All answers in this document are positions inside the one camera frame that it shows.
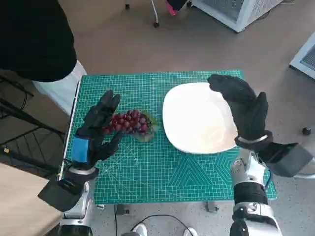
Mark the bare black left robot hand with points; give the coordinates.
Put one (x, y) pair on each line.
(94, 123)

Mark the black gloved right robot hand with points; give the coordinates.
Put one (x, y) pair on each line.
(248, 110)

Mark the purple toy grape bunch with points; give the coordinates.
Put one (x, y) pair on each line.
(128, 123)

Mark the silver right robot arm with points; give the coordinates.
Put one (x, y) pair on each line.
(251, 194)

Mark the white square plate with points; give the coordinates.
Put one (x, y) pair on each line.
(197, 120)

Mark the black caster wheel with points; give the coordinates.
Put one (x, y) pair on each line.
(127, 5)
(306, 130)

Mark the black metal rack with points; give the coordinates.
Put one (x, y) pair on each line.
(27, 115)

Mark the green cutting mat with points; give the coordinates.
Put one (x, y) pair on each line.
(147, 167)

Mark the white vented box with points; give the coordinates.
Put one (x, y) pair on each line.
(305, 59)

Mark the white mesh cabinet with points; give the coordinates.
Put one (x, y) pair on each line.
(236, 12)

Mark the person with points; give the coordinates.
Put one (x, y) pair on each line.
(34, 37)

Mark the light wooden desk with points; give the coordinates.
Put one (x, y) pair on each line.
(22, 204)

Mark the white shoe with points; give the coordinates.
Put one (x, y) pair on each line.
(190, 232)
(141, 229)

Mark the white chair leg with caster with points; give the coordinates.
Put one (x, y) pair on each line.
(155, 14)

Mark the pink object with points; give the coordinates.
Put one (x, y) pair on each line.
(171, 8)

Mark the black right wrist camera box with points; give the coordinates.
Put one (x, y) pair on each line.
(288, 159)

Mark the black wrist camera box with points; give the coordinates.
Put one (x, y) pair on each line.
(59, 194)
(288, 159)

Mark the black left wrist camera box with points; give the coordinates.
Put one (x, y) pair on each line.
(59, 194)

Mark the grey table bracket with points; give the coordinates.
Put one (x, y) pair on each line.
(123, 209)
(212, 207)

